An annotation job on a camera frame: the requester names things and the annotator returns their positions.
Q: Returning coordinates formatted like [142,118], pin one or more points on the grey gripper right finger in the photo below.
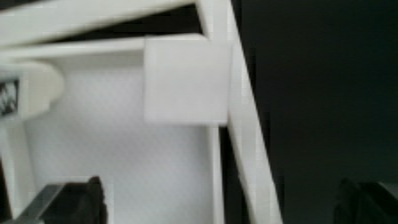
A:
[366,203]

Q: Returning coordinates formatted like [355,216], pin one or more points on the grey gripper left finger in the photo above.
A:
[67,204]

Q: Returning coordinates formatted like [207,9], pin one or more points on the white leg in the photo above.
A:
[30,88]
[186,71]

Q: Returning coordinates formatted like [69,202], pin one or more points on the white desk top tray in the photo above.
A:
[90,139]

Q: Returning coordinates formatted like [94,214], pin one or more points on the white U-shaped frame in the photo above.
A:
[63,21]

